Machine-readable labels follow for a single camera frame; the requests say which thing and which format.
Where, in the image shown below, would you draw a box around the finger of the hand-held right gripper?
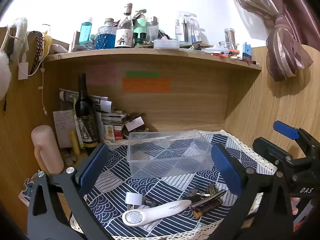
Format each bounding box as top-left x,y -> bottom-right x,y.
273,120 -> 320,157
252,137 -> 293,171

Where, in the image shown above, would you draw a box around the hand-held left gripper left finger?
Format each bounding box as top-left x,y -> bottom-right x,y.
27,143 -> 113,240

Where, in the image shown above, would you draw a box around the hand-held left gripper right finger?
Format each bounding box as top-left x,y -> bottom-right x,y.
211,144 -> 295,240

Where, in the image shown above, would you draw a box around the bunch of keys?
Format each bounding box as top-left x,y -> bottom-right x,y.
186,184 -> 218,200

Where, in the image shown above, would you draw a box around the dark brown lighter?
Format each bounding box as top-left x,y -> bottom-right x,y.
192,199 -> 223,217

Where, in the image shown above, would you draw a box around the white tape roll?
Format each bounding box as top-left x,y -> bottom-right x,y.
125,192 -> 144,205

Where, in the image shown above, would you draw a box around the clear plastic container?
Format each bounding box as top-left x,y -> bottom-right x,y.
127,129 -> 215,179

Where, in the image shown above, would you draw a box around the white handheld light device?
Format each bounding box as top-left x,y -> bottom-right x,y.
122,199 -> 192,227

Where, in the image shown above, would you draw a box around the person's right hand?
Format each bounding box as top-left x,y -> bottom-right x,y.
291,197 -> 302,215

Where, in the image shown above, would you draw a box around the yellow highlighter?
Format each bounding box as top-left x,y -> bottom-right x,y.
69,131 -> 81,155

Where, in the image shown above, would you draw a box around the stack of papers and boxes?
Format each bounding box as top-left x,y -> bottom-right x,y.
100,110 -> 128,143

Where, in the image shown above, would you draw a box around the dark wine bottle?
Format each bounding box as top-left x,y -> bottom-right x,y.
74,73 -> 100,155

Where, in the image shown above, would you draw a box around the pink cylinder cup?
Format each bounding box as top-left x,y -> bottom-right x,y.
31,125 -> 65,174

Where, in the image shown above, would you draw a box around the white note paper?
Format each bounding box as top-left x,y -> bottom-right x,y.
53,109 -> 77,148

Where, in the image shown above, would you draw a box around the small white card box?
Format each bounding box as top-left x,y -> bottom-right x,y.
125,116 -> 145,132

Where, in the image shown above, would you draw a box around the blue patterned cloth mat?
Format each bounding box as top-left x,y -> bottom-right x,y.
69,129 -> 278,239

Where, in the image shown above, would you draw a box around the rolled newspaper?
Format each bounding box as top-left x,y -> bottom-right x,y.
59,89 -> 113,113

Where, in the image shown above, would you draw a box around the printed card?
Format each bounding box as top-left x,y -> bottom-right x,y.
19,177 -> 34,207

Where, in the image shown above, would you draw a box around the blue plastic block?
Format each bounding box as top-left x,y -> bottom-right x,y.
242,42 -> 252,62

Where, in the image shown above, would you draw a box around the pink curtain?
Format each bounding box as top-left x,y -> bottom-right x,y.
221,0 -> 320,82

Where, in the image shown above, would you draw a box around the pink sticky note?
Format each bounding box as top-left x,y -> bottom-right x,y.
86,65 -> 117,85

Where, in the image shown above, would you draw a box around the orange sticky note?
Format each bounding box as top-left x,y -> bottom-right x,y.
122,78 -> 171,93

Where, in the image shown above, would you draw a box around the green sticky note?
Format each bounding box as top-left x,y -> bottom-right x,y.
125,71 -> 160,78

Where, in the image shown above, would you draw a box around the glass jar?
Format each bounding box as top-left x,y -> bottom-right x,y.
224,28 -> 237,50

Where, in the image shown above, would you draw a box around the wooden shelf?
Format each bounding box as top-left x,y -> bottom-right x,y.
44,47 -> 262,72

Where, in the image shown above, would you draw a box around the white fluffy ball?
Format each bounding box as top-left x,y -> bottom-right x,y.
0,52 -> 12,99

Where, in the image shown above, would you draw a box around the brown cardboard tube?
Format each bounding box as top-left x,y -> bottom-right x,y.
72,31 -> 80,52

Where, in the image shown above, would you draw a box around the blue textured glass bottle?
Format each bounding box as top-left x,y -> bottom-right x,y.
97,18 -> 117,50

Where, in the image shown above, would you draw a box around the yellow hanging item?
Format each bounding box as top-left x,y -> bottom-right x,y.
44,35 -> 53,55

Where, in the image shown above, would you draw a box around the tall light blue bottle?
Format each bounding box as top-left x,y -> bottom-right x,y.
79,17 -> 93,46

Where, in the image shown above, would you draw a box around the clear bottle with label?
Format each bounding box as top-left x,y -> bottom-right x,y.
114,3 -> 134,48

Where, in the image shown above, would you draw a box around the black lace headband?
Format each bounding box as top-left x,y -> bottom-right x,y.
27,31 -> 44,75

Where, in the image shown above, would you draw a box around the small black binoculars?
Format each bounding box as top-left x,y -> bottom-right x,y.
133,32 -> 148,47

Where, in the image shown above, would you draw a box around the toothbrush pack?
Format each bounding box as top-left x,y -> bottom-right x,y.
175,11 -> 200,43

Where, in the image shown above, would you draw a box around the clear spray bottle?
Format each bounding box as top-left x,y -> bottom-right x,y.
147,16 -> 160,42

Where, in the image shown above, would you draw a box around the green pump bottle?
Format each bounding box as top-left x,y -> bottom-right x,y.
133,9 -> 148,40

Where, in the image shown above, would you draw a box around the white headband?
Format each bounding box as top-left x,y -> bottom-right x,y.
10,17 -> 28,55

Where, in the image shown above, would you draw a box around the white charger with cable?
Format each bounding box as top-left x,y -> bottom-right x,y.
18,62 -> 48,115

